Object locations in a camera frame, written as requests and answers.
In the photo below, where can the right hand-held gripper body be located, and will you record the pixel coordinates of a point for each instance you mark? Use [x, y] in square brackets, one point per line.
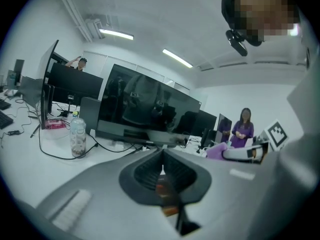
[276, 134]

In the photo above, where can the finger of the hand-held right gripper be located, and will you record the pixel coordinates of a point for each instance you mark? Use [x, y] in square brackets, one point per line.
[237, 154]

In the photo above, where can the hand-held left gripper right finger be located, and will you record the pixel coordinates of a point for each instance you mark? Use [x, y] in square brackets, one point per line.
[237, 204]

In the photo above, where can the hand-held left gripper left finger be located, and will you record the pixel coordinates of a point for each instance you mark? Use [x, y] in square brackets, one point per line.
[100, 196]

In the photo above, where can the person's light shirt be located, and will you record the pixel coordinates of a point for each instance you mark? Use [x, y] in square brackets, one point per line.
[310, 96]

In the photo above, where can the grey-backed monitor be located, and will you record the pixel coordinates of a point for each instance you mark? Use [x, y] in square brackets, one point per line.
[90, 116]

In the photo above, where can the pink box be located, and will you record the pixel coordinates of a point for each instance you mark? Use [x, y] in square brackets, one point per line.
[55, 124]

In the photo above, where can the large curved black monitor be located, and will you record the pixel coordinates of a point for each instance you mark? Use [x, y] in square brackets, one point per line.
[145, 104]

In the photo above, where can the ceiling light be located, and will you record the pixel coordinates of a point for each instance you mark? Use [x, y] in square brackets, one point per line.
[177, 58]
[116, 33]

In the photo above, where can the person's head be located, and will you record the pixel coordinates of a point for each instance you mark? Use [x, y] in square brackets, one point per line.
[262, 14]

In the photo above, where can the slim black keyboard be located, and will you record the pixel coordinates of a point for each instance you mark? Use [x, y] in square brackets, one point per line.
[4, 104]

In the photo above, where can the black head camera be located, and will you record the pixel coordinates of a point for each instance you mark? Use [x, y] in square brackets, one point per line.
[236, 42]

